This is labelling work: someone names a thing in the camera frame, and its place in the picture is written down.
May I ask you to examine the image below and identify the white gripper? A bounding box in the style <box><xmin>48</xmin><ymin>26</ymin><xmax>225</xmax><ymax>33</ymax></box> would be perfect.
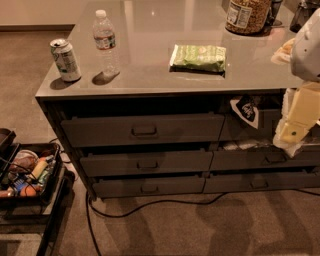
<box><xmin>273</xmin><ymin>81</ymin><xmax>320</xmax><ymax>149</ymax></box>

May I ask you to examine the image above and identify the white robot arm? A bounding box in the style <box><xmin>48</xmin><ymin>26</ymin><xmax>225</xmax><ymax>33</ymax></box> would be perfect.
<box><xmin>273</xmin><ymin>9</ymin><xmax>320</xmax><ymax>149</ymax></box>

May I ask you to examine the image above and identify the grey drawer cabinet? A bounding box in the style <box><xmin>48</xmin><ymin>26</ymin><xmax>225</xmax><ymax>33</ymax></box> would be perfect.
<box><xmin>36</xmin><ymin>0</ymin><xmax>319</xmax><ymax>199</ymax></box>

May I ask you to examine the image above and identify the dark glass container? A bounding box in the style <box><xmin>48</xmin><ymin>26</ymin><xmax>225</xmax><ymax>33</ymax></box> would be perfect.
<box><xmin>290</xmin><ymin>0</ymin><xmax>320</xmax><ymax>33</ymax></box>

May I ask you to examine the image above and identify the large jar of nuts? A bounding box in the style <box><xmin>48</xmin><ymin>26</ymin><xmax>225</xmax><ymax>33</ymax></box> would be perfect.
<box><xmin>226</xmin><ymin>0</ymin><xmax>271</xmax><ymax>35</ymax></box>

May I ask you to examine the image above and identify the green snack bag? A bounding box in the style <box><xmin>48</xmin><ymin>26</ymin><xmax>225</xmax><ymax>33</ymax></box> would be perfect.
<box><xmin>169</xmin><ymin>45</ymin><xmax>226</xmax><ymax>73</ymax></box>

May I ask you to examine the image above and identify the clear plastic water bottle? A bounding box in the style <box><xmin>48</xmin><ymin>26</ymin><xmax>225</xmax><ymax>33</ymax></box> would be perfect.
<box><xmin>92</xmin><ymin>9</ymin><xmax>120</xmax><ymax>77</ymax></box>

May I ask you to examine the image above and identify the silver green soda can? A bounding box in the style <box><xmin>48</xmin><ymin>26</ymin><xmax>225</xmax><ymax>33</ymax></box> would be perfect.
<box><xmin>50</xmin><ymin>38</ymin><xmax>81</xmax><ymax>82</ymax></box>

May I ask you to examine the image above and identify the yellow mustard bottle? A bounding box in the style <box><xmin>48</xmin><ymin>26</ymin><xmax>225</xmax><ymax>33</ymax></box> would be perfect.
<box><xmin>29</xmin><ymin>155</ymin><xmax>54</xmax><ymax>180</ymax></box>

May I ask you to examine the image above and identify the black bin of items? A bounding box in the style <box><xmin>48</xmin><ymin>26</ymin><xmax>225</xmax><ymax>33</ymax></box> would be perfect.
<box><xmin>0</xmin><ymin>143</ymin><xmax>62</xmax><ymax>206</ymax></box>

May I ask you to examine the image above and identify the orange fruit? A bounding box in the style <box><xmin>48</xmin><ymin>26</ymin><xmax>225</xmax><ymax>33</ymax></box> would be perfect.
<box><xmin>20</xmin><ymin>185</ymin><xmax>37</xmax><ymax>197</ymax></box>

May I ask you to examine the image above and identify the black power cable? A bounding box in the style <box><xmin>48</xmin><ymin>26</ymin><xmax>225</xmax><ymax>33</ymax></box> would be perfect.
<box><xmin>85</xmin><ymin>188</ymin><xmax>320</xmax><ymax>256</ymax></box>

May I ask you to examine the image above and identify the black cart frame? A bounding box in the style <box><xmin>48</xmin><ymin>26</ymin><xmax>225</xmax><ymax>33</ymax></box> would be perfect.
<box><xmin>0</xmin><ymin>128</ymin><xmax>75</xmax><ymax>256</ymax></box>

